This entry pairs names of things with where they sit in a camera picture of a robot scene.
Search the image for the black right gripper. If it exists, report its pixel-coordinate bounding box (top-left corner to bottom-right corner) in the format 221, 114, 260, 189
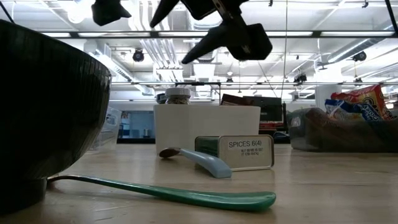
149, 0, 274, 65

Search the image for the white-capped spice jar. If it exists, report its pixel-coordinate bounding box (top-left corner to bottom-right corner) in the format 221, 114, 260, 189
164, 87, 192, 105

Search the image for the brown spice packet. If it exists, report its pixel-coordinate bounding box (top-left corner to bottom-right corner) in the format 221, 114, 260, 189
220, 93, 254, 106

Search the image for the green spice tin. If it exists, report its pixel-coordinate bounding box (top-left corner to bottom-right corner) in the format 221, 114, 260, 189
195, 134, 275, 172

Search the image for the light-blue-handled spoon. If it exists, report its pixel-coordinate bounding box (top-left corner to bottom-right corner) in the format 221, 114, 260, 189
159, 147, 233, 179

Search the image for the yellow pink noodle packet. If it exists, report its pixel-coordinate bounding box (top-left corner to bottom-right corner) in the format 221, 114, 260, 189
304, 108, 383, 150

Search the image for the blue white snack bag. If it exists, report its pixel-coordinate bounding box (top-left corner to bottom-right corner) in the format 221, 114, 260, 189
325, 98, 384, 122

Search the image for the green-handled spoon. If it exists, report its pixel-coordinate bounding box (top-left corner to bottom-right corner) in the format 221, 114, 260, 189
47, 174, 277, 212

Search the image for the red white snack packet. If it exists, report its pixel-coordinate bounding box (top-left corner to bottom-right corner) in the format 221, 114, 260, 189
330, 84, 396, 121

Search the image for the white plastic bin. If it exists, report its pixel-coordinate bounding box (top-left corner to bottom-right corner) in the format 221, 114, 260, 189
153, 104, 261, 156

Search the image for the black monitor screen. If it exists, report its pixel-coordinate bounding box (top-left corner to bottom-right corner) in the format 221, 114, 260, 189
244, 96, 284, 122

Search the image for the red and black bowl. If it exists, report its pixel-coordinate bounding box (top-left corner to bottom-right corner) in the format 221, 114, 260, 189
0, 19, 112, 215

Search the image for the clear plastic container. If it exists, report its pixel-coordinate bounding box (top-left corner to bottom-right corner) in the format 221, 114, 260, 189
85, 106, 123, 155

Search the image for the white pillar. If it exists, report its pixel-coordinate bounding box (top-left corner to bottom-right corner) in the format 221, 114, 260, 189
315, 84, 343, 111

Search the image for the clear bin of snacks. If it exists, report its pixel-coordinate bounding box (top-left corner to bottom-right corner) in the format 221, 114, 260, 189
285, 107, 398, 153

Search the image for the grey ceiling pipe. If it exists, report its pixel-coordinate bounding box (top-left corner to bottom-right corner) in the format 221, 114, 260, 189
326, 14, 398, 65

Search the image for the black ceiling light rail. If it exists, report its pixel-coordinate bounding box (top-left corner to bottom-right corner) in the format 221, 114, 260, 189
40, 30, 398, 39

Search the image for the long black arm cable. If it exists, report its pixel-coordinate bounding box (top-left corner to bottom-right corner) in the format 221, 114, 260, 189
0, 0, 15, 24

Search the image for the black metal table frame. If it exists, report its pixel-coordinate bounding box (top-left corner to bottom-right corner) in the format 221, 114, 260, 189
116, 138, 155, 144

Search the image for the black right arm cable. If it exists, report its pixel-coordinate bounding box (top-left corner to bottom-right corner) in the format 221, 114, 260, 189
384, 0, 398, 43

